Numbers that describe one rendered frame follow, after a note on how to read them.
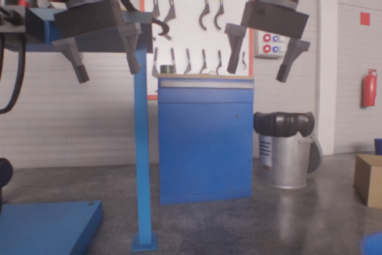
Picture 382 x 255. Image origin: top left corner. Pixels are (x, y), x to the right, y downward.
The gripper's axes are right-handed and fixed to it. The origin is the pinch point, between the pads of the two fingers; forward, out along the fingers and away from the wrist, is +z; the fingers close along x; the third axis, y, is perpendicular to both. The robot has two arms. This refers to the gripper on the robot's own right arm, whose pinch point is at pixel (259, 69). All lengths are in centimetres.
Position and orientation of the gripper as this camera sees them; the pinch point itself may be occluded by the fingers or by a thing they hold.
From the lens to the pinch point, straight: 51.5
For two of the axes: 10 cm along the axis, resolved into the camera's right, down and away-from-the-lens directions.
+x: 9.8, 0.9, 2.0
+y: 1.3, 4.7, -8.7
